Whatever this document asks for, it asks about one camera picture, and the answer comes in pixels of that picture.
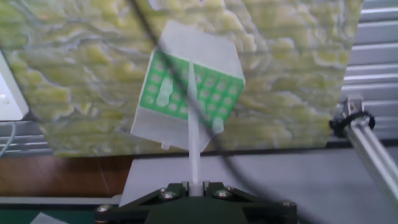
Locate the green pipette tip holder box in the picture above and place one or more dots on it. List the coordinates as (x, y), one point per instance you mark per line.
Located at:
(230, 90)

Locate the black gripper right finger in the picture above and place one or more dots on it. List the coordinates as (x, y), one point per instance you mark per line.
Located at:
(264, 208)

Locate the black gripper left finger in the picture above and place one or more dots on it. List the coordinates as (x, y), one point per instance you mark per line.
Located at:
(133, 208)

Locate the white power strip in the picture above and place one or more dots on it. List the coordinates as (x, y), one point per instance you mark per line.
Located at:
(9, 93)

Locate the green marble pattern mat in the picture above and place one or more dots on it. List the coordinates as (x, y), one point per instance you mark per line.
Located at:
(280, 77)

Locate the aluminium pole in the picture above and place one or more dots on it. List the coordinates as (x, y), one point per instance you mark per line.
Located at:
(373, 155)

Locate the clear large pipette tip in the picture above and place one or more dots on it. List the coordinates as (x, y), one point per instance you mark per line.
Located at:
(161, 99)
(217, 125)
(168, 84)
(193, 140)

